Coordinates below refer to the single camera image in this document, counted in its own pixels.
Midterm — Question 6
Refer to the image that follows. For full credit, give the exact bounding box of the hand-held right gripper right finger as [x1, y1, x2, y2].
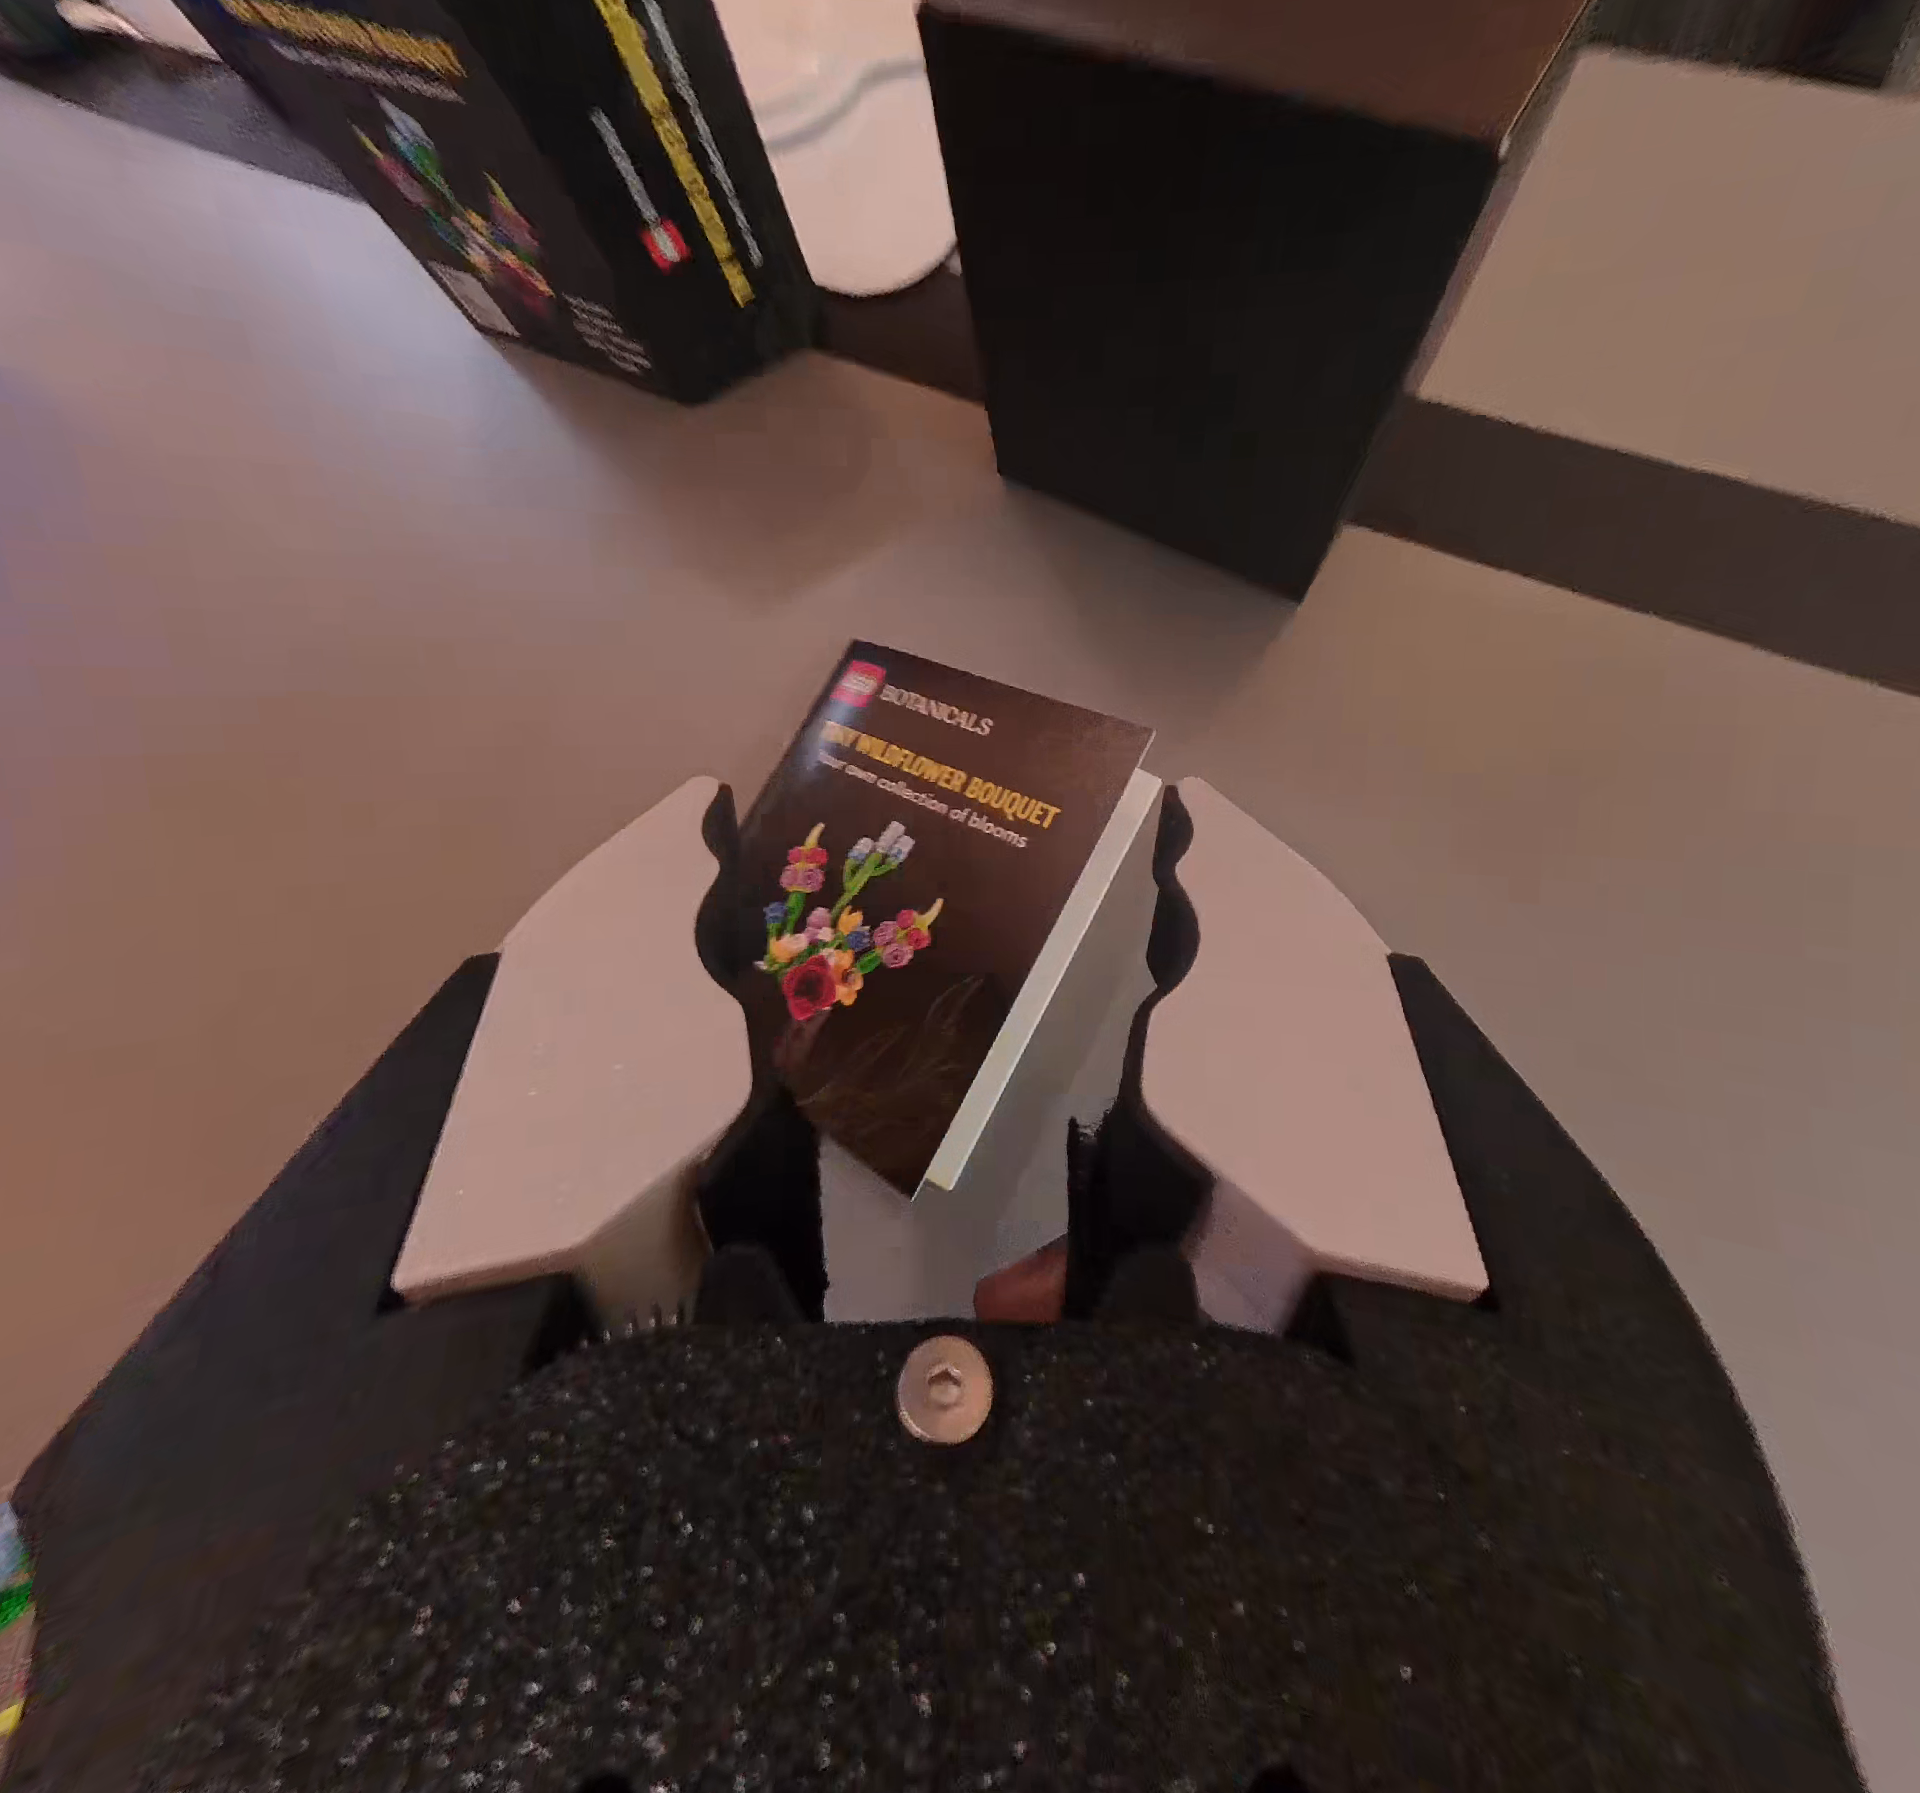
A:
[1064, 777, 1494, 1337]

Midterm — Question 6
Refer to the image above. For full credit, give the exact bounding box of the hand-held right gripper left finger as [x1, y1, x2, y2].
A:
[393, 777, 830, 1337]

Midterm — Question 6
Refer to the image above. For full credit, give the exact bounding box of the lego instruction booklet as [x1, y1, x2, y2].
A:
[731, 641, 1164, 1203]

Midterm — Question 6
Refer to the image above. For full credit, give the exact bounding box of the black rectangular block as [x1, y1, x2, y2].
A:
[918, 0, 1661, 605]

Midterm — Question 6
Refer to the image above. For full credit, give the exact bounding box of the black lego set box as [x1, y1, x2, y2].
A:
[96, 0, 825, 406]

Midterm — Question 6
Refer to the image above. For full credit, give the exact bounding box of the person's right hand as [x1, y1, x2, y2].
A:
[973, 1242, 1074, 1324]

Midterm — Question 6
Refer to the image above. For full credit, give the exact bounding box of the black board with white ledge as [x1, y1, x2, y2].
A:
[683, 0, 963, 298]

